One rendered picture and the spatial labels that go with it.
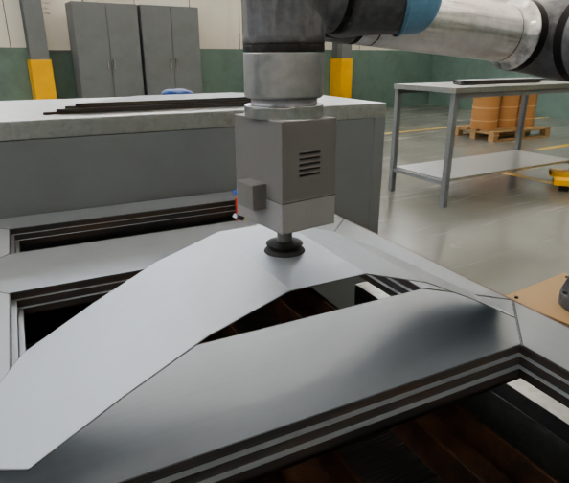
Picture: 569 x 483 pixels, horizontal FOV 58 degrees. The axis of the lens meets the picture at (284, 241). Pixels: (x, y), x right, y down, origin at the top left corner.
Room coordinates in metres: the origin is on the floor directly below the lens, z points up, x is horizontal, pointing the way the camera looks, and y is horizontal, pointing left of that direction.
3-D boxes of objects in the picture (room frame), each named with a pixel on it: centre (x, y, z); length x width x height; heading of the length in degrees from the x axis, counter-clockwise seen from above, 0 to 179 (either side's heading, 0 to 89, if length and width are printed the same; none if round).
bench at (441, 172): (4.80, -1.91, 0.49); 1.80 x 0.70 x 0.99; 120
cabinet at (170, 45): (9.42, 2.01, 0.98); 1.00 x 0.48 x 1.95; 122
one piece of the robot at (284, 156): (0.50, 0.01, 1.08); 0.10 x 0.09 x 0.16; 125
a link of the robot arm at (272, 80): (0.50, 0.00, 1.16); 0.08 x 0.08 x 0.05
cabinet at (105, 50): (8.86, 2.90, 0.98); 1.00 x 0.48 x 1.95; 122
